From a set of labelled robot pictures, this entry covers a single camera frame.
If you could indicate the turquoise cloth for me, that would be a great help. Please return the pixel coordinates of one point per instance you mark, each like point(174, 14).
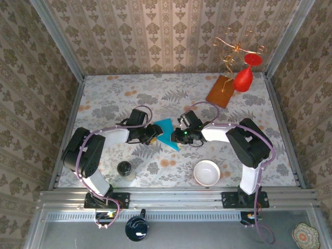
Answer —
point(166, 131)

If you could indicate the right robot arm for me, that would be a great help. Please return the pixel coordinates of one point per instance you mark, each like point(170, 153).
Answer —
point(249, 145)

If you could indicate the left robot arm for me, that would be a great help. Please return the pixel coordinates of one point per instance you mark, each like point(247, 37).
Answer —
point(83, 153)

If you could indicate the small black lidded jar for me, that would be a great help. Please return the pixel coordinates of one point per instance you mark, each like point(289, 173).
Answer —
point(124, 168)

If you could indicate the white bowl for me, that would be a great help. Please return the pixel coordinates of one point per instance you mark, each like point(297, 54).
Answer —
point(206, 173)

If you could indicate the floral tablecloth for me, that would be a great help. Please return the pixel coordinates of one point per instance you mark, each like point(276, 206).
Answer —
point(168, 88)

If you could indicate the red wine glass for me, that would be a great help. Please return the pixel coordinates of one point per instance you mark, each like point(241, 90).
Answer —
point(243, 80)

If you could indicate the dark blue mug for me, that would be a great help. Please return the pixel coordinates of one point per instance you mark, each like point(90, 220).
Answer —
point(137, 228)

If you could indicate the patterned scalloped coaster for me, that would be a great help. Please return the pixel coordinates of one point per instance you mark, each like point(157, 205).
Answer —
point(305, 236)

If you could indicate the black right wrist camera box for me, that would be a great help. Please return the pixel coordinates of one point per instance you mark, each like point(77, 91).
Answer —
point(190, 119)

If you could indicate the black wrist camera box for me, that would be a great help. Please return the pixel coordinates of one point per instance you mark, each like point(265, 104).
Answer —
point(137, 117)
point(190, 119)

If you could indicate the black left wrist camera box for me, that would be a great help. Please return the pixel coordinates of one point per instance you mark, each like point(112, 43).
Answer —
point(137, 117)

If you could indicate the aluminium front rail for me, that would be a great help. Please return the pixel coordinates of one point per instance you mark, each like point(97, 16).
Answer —
point(176, 198)

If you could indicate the aluminium side rail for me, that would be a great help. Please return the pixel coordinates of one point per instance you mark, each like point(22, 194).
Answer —
point(285, 129)
point(66, 129)

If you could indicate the aluminium corner post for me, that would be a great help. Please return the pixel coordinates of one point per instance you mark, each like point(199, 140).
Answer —
point(288, 39)
point(58, 41)

